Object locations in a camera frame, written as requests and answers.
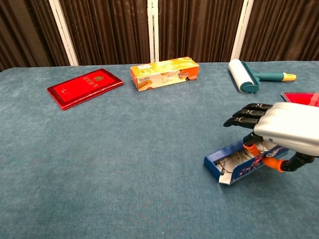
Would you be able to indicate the thin wire-frame eyeglasses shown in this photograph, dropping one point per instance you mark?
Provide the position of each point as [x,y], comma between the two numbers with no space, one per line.
[225,163]

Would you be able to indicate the teal lint roller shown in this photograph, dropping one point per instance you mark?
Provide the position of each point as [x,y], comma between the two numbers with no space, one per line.
[240,73]

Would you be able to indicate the blue felt table cover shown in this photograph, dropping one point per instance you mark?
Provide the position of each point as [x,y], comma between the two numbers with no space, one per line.
[112,161]

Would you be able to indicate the blue glasses case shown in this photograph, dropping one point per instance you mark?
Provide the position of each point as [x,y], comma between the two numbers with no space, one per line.
[246,171]

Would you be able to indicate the orange yellow carton box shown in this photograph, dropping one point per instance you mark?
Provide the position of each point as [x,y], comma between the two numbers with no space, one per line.
[164,73]

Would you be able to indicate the red certificate book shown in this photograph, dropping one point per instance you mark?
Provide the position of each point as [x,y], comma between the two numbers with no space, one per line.
[82,87]

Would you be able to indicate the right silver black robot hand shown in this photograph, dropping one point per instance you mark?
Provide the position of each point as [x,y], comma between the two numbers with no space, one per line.
[289,127]

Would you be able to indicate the red card in clear sleeve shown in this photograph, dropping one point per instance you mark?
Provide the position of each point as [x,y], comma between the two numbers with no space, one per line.
[299,97]

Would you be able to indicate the white partition frame post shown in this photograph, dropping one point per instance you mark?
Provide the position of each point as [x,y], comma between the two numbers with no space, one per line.
[63,32]
[152,30]
[239,30]

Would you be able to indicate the dark brown pleated curtain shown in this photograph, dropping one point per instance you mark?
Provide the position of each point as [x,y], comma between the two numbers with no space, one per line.
[107,30]
[281,30]
[25,32]
[197,30]

